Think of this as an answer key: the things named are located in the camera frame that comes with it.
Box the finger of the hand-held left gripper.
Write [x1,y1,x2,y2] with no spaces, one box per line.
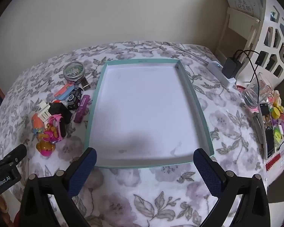
[0,144,27,169]

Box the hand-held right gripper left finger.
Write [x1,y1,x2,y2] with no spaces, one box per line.
[19,148,97,227]

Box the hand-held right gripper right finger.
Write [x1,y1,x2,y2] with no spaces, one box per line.
[193,148,275,227]

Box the pink and orange toy figure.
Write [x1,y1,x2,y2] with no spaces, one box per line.
[35,125,58,158]

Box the orange toy with blue star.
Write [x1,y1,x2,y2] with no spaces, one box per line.
[31,113,45,136]

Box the cream hair clip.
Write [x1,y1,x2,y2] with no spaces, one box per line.
[37,100,52,121]

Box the pink wrist watch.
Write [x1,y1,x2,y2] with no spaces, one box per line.
[47,114,67,139]

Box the purple tube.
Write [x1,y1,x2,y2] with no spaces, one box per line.
[73,95,90,124]

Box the black box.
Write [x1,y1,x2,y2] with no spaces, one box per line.
[48,102,73,124]

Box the black toy car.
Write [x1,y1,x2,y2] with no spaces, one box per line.
[67,87,84,110]

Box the pink and blue toy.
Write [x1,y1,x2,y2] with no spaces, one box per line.
[54,83,76,101]

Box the teal shallow box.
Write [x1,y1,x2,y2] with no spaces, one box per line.
[86,58,215,170]

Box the gold patterned lighter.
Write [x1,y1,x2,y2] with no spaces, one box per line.
[80,76,90,91]

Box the glass jar with metal lid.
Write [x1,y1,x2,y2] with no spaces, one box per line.
[63,62,86,85]

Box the person's left hand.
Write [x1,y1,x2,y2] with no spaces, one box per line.
[0,195,9,214]

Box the grey remote control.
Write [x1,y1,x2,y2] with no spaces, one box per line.
[252,112,267,145]

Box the red and white lace cloth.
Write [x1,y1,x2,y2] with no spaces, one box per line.
[265,144,284,171]

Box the black smartphone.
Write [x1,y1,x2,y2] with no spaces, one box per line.
[259,102,275,160]

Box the clear glass jar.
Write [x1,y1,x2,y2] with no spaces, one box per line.
[242,79,274,109]

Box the pile of colourful small toys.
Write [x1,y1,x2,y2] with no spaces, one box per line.
[267,90,284,145]

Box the white power strip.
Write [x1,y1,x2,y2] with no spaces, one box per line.
[207,61,237,88]

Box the black charger adapter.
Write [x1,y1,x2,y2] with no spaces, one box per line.
[222,57,242,79]

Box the white wooden stand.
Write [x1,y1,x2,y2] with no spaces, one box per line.
[218,6,261,59]

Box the white lattice panel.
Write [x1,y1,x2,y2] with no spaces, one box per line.
[251,0,284,86]

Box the black cable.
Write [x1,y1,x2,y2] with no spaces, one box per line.
[233,49,275,104]

